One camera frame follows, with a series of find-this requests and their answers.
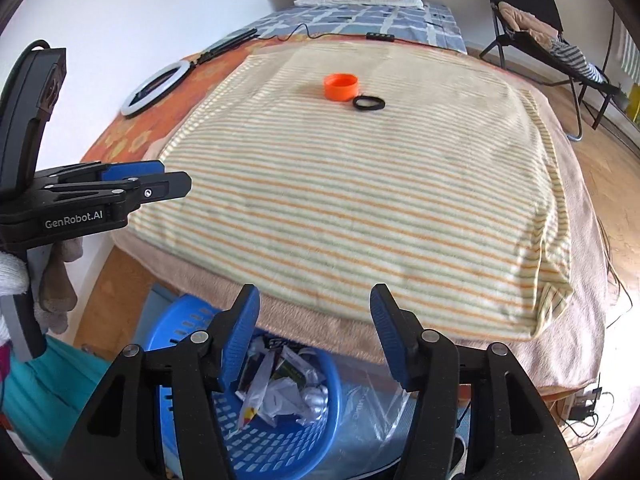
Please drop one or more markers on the orange plastic cup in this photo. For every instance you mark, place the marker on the orange plastic cup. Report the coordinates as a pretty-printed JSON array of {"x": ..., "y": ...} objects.
[{"x": 341, "y": 86}]

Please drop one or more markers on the green white milk carton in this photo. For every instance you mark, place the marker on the green white milk carton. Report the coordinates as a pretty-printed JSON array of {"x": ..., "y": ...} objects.
[{"x": 292, "y": 365}]

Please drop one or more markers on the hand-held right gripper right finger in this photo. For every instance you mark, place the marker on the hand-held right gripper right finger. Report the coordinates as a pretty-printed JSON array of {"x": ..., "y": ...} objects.
[{"x": 392, "y": 340}]

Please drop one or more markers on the clothes pile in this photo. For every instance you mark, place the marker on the clothes pile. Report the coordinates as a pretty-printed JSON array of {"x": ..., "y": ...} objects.
[{"x": 550, "y": 35}]

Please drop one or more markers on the striped blanket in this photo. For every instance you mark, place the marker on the striped blanket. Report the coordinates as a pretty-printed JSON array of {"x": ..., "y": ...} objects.
[{"x": 360, "y": 200}]

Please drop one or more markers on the black power strip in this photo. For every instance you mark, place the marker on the black power strip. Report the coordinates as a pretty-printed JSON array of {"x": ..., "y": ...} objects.
[{"x": 582, "y": 407}]

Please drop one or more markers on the black light stand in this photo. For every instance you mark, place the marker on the black light stand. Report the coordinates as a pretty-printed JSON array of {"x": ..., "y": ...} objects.
[{"x": 227, "y": 45}]

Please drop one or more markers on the person's left hand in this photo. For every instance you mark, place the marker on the person's left hand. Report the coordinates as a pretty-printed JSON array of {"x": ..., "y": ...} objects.
[{"x": 57, "y": 285}]

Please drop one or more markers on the black folding chair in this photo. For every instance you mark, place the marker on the black folding chair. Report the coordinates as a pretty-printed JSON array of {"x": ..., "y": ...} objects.
[{"x": 540, "y": 25}]

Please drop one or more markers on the blue plastic basket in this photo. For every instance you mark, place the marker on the blue plastic basket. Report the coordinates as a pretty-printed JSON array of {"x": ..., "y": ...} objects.
[{"x": 280, "y": 450}]

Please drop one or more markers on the orange patterned mat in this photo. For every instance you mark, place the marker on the orange patterned mat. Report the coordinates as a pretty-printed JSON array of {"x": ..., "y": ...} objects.
[{"x": 165, "y": 95}]

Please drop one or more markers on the blue plaid bedsheet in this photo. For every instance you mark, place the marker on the blue plaid bedsheet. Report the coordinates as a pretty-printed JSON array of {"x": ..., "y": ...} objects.
[{"x": 360, "y": 22}]

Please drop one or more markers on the white plastic bag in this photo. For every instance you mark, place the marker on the white plastic bag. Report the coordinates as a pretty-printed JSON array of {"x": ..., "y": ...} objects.
[{"x": 290, "y": 397}]

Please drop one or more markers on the person's teal trouser leg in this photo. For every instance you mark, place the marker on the person's teal trouser leg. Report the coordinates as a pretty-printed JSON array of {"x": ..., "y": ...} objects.
[{"x": 45, "y": 385}]

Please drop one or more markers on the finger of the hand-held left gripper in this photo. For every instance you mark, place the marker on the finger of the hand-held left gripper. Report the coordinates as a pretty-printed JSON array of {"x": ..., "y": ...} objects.
[
  {"x": 160, "y": 187},
  {"x": 130, "y": 170}
]

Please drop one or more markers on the beige towel blanket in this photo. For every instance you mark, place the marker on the beige towel blanket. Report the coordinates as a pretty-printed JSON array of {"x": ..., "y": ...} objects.
[{"x": 575, "y": 285}]

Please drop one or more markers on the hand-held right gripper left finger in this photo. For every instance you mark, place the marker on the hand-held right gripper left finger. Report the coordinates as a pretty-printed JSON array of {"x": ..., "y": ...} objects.
[{"x": 240, "y": 340}]

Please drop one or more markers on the black remote control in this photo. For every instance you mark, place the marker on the black remote control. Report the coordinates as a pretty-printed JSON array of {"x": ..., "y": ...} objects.
[{"x": 380, "y": 36}]

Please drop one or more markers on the clear plastic bag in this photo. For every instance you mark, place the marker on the clear plastic bag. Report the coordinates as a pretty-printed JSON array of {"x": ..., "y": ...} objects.
[{"x": 370, "y": 410}]

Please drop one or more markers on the white wet wipe packet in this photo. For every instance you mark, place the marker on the white wet wipe packet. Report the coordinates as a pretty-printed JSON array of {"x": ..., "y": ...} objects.
[{"x": 257, "y": 385}]

